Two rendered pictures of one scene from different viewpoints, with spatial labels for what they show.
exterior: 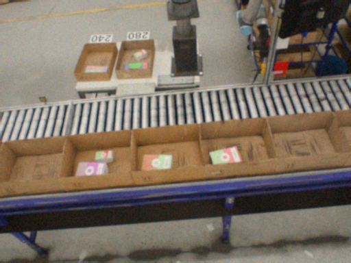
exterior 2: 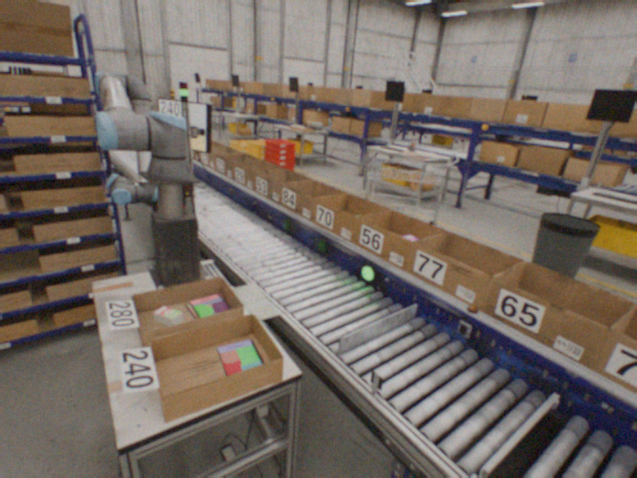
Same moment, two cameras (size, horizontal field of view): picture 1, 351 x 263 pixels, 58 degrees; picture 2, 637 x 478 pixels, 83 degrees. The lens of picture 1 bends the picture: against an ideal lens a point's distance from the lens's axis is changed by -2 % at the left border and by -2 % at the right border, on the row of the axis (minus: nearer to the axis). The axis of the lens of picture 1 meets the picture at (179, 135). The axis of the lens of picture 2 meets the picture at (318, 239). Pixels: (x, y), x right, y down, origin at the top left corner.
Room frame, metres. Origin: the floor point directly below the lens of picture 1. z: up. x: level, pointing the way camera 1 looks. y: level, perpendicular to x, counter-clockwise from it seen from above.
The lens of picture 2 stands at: (2.58, 1.54, 1.68)
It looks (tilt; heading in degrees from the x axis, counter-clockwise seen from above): 23 degrees down; 228
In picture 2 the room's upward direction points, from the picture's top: 4 degrees clockwise
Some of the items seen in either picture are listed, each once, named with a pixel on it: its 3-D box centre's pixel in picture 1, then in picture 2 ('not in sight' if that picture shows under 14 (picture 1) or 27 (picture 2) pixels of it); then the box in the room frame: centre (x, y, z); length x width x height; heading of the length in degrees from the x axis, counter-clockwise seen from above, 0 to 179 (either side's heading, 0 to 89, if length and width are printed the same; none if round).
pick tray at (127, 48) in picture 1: (136, 58); (188, 311); (2.15, 0.27, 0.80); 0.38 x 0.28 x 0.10; 172
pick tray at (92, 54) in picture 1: (97, 61); (215, 359); (2.18, 0.60, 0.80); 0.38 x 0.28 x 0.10; 171
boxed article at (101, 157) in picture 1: (104, 157); not in sight; (1.12, 0.46, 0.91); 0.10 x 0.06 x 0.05; 89
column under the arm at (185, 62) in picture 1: (185, 49); (176, 245); (2.04, -0.14, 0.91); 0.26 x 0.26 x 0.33; 83
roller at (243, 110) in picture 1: (244, 114); (244, 235); (1.47, -0.48, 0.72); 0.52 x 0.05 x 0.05; 177
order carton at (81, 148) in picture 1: (100, 160); (398, 238); (1.06, 0.47, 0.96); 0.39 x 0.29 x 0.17; 87
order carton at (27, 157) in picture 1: (35, 166); (463, 266); (1.08, 0.86, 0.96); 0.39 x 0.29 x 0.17; 87
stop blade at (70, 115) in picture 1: (68, 127); (380, 328); (1.53, 0.78, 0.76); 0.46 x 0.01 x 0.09; 177
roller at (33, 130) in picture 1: (31, 133); (436, 378); (1.54, 1.07, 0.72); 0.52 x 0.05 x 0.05; 177
